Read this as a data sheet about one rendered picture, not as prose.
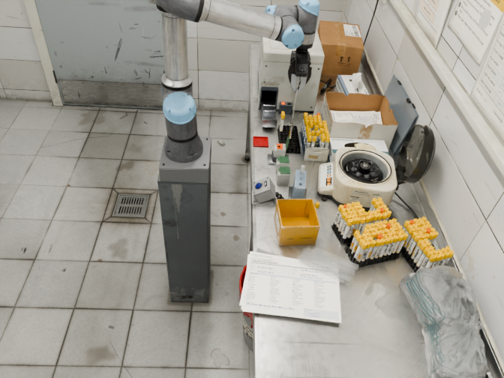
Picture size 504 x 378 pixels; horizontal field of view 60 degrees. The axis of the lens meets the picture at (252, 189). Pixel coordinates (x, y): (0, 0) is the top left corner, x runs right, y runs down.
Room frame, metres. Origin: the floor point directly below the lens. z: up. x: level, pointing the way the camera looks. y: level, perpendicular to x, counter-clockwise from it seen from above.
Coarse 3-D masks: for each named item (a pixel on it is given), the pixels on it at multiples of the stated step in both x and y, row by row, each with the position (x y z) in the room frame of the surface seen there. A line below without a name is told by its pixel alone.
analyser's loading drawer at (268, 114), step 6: (264, 102) 1.81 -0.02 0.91; (270, 102) 1.81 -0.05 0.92; (264, 108) 1.74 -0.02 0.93; (270, 108) 1.74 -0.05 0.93; (264, 114) 1.69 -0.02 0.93; (270, 114) 1.69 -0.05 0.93; (264, 120) 1.63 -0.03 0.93; (270, 120) 1.64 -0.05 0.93; (276, 120) 1.64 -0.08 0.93; (264, 126) 1.63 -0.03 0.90; (270, 126) 1.64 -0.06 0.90; (276, 126) 1.64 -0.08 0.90
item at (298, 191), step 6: (300, 174) 1.24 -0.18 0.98; (294, 180) 1.24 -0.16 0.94; (300, 180) 1.20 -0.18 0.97; (294, 186) 1.18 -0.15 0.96; (300, 186) 1.17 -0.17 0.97; (294, 192) 1.16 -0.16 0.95; (300, 192) 1.16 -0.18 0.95; (306, 192) 1.24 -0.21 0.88; (288, 198) 1.20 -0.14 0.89; (294, 198) 1.16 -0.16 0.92; (300, 198) 1.16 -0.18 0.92
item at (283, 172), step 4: (280, 168) 1.30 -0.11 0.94; (284, 168) 1.30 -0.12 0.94; (288, 168) 1.31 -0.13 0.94; (280, 172) 1.27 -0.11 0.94; (284, 172) 1.28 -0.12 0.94; (288, 172) 1.28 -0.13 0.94; (280, 176) 1.27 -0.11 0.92; (284, 176) 1.27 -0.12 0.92; (288, 176) 1.28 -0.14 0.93; (280, 180) 1.27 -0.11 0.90; (284, 180) 1.27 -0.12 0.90; (288, 180) 1.28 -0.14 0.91; (280, 184) 1.27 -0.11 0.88; (284, 184) 1.28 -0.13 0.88; (288, 184) 1.28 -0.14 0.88
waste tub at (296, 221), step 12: (276, 204) 1.08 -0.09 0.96; (288, 204) 1.10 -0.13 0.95; (300, 204) 1.10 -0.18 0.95; (312, 204) 1.10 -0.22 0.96; (276, 216) 1.06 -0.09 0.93; (288, 216) 1.10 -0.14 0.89; (300, 216) 1.11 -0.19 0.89; (312, 216) 1.07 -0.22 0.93; (276, 228) 1.03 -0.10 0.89; (288, 228) 0.97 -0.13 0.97; (300, 228) 0.97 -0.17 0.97; (312, 228) 0.98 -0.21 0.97; (288, 240) 0.97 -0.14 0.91; (300, 240) 0.98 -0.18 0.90; (312, 240) 0.98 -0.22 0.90
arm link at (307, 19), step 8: (304, 0) 1.58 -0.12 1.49; (312, 0) 1.59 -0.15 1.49; (304, 8) 1.55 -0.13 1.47; (312, 8) 1.55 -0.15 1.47; (304, 16) 1.55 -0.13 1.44; (312, 16) 1.55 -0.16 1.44; (304, 24) 1.55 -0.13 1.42; (312, 24) 1.55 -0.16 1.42; (304, 32) 1.55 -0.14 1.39; (312, 32) 1.56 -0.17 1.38
